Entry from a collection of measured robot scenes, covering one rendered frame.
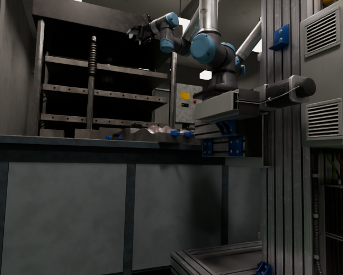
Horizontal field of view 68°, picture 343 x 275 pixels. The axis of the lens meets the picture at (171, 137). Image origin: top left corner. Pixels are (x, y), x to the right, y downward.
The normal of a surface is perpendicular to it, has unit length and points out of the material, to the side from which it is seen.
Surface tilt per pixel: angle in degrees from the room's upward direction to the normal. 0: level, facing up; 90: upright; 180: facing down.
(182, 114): 90
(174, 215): 90
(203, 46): 98
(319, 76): 90
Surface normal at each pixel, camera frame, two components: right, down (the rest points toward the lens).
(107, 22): 0.36, -0.06
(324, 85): -0.92, -0.05
